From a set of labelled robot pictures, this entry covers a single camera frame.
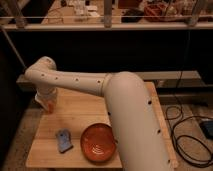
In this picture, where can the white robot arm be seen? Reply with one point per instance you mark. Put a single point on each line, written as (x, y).
(135, 126)

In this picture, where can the orange ridged bowl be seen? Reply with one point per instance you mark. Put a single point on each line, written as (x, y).
(97, 143)

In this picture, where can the blue sponge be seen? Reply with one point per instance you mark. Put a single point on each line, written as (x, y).
(64, 143)

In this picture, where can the dark power adapter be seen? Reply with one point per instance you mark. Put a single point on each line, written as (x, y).
(207, 129)

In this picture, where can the metal railing shelf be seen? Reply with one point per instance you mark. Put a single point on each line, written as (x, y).
(90, 15)

